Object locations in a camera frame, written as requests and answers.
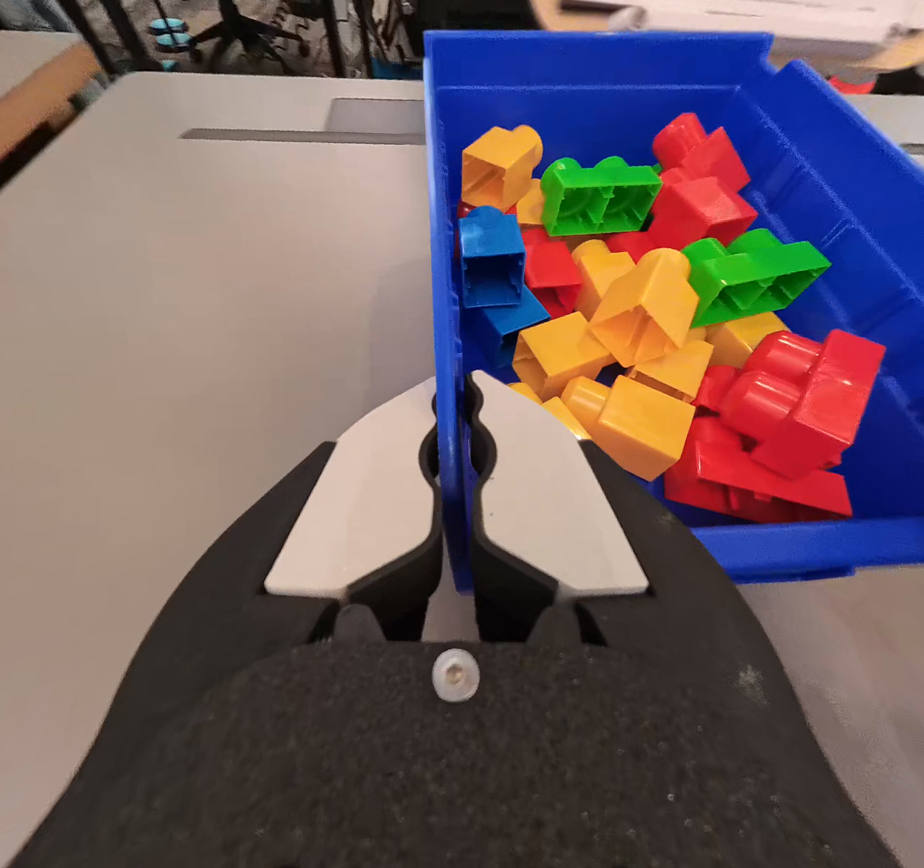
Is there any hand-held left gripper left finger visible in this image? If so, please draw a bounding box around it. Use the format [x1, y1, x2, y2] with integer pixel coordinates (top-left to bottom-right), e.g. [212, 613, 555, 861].
[263, 377, 445, 641]

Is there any blue toy block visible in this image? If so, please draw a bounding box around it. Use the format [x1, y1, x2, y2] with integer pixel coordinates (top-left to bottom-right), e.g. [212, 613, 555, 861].
[476, 289, 551, 369]
[458, 205, 528, 309]

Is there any wooden side table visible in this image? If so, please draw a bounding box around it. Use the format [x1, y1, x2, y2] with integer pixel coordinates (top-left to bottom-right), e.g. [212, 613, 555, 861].
[0, 30, 102, 161]

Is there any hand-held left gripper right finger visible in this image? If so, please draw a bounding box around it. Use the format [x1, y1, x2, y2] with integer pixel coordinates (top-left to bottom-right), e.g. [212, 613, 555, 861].
[462, 370, 649, 644]

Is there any grey desk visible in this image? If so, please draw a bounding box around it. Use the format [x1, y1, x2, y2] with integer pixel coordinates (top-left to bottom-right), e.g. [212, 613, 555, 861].
[0, 72, 924, 868]

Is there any blue plastic storage bin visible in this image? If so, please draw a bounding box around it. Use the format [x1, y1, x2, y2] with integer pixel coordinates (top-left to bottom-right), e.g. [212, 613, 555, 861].
[422, 30, 924, 586]

